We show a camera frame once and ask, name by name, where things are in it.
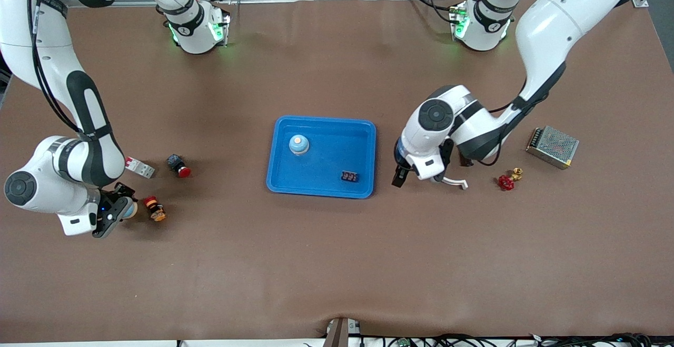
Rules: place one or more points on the blue call bell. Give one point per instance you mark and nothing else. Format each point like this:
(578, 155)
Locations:
(131, 210)
(298, 145)

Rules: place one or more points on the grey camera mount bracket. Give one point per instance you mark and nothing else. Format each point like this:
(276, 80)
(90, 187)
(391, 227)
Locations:
(337, 334)

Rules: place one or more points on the red orange push button switch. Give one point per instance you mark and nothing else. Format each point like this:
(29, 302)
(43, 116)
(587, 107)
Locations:
(154, 209)

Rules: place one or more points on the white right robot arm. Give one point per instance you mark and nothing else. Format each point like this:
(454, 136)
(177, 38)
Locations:
(84, 162)

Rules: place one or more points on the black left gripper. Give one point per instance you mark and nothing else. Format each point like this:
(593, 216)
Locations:
(398, 176)

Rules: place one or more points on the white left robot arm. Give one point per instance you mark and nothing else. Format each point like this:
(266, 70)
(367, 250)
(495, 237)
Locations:
(553, 26)

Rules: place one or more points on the white red circuit breaker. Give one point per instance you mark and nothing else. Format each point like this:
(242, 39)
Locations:
(141, 168)

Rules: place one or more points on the blue plastic tray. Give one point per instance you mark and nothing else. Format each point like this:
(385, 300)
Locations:
(321, 176)

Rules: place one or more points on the red mushroom emergency stop button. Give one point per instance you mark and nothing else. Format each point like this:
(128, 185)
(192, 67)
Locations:
(182, 171)

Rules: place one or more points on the metal mesh power supply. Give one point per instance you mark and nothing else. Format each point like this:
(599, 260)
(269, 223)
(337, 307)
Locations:
(553, 146)

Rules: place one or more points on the white curved pipe clamp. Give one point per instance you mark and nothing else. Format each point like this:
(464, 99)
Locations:
(458, 182)

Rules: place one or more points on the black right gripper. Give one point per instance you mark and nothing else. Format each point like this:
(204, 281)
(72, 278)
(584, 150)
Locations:
(120, 190)

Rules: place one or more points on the brown table mat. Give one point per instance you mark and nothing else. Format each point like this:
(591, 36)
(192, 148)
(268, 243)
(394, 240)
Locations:
(337, 263)

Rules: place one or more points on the small black terminal block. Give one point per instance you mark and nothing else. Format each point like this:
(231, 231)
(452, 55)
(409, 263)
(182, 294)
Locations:
(348, 177)

